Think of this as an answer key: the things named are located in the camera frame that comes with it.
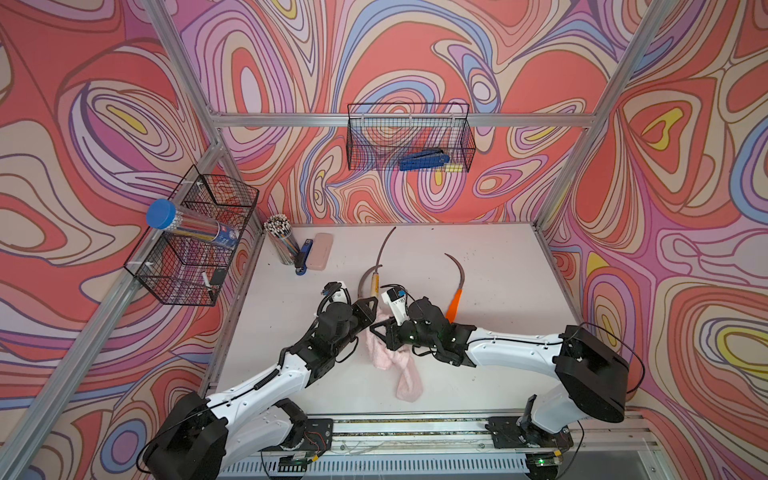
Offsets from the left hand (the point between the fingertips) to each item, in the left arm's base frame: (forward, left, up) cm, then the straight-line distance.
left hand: (382, 302), depth 79 cm
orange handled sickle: (+7, -23, -16) cm, 29 cm away
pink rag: (-15, -5, -3) cm, 16 cm away
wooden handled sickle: (+4, +2, -1) cm, 4 cm away
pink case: (+29, +23, -13) cm, 39 cm away
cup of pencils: (+26, +33, -1) cm, 42 cm away
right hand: (-7, +2, -5) cm, 9 cm away
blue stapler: (+27, +29, -13) cm, 42 cm away
